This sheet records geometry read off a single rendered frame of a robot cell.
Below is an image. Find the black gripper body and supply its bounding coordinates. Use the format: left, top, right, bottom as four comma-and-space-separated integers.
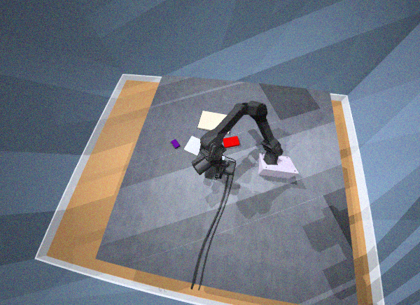
196, 152, 236, 175

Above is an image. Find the red rectangular block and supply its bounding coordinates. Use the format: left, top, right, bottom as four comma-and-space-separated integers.
223, 136, 239, 148

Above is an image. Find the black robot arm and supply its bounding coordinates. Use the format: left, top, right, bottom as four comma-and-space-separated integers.
192, 101, 283, 180

